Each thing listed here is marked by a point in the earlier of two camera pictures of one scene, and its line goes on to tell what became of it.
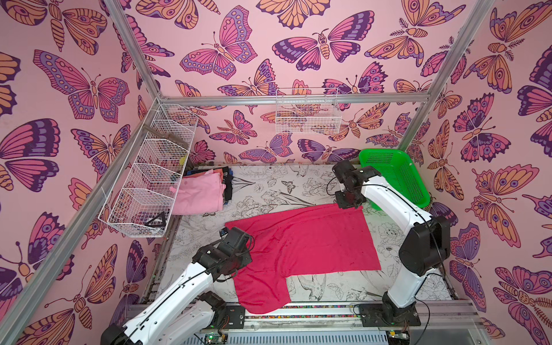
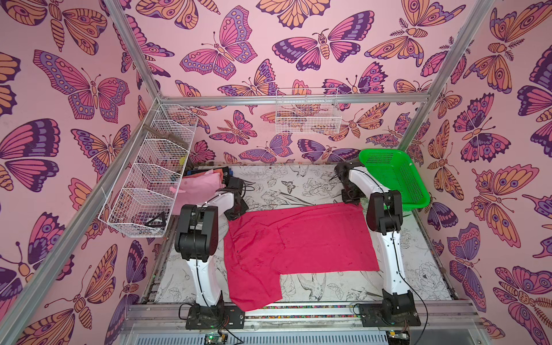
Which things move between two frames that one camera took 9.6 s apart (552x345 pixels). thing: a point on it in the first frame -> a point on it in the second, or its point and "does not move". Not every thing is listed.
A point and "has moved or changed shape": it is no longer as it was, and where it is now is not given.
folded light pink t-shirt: [200, 193] does not move
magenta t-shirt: [320, 240] has moved or changed shape
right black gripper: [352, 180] does not move
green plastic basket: [397, 169] does not move
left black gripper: [246, 258] -> [244, 208]
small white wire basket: [307, 111] does not move
